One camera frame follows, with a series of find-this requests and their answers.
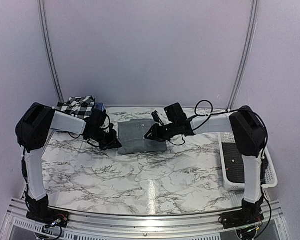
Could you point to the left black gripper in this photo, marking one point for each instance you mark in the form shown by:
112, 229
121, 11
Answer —
116, 144

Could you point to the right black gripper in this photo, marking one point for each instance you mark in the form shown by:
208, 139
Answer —
155, 134

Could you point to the grey long sleeve shirt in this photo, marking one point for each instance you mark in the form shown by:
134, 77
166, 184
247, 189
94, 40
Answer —
131, 135

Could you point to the blue shirt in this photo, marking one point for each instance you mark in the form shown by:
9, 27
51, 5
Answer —
99, 106

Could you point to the black white plaid shirt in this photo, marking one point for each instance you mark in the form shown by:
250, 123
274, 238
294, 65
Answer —
79, 107

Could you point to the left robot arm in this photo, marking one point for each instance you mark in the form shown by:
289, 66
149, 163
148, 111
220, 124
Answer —
32, 133

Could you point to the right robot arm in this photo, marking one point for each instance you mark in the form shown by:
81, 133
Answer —
250, 134

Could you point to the white plastic laundry basket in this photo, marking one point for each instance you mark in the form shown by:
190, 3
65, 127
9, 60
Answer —
268, 178

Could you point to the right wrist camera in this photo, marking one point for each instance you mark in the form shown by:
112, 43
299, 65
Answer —
175, 114

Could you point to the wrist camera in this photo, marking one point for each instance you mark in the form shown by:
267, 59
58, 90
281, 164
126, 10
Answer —
99, 118
175, 114

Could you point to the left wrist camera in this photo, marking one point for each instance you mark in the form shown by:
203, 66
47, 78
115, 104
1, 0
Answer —
99, 118

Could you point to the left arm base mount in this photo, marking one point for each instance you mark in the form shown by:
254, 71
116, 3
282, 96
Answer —
49, 216

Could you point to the aluminium front frame rail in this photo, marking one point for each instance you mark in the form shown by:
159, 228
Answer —
98, 226

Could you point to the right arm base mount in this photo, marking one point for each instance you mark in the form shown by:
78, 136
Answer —
239, 218

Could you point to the right aluminium corner post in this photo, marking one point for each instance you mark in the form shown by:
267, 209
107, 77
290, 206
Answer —
248, 43

